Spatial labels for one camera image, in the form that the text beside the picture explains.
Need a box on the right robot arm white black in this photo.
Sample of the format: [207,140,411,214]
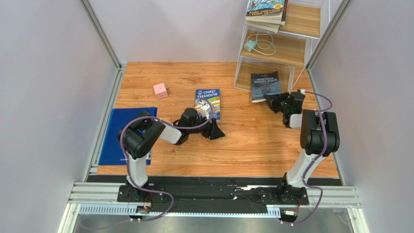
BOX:
[264,89,340,193]

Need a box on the nineteen eighty-four book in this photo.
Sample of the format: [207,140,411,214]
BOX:
[251,71,281,103]

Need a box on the blue 91-storey treehouse book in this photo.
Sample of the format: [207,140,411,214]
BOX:
[195,89,221,123]

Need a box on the light blue charger with cable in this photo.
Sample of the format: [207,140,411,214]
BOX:
[242,32,276,56]

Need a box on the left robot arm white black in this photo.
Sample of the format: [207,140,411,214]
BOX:
[117,108,225,189]

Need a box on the black 169-storey treehouse book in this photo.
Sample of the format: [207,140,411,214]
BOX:
[246,0,287,20]

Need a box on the white wire wooden shelf rack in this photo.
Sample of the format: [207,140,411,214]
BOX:
[234,0,331,91]

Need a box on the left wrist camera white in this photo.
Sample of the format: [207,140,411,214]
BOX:
[196,100,211,119]

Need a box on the orange 78-storey treehouse book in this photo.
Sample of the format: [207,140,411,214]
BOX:
[245,21,280,33]

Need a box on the three days to see book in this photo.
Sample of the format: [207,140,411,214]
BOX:
[245,0,289,25]

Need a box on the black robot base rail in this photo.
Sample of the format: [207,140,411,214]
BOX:
[117,176,310,221]

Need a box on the pink cube power adapter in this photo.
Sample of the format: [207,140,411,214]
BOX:
[153,83,169,100]

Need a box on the blue file folder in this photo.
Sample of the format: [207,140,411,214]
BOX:
[98,107,158,166]

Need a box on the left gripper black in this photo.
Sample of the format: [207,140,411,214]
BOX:
[188,113,225,140]

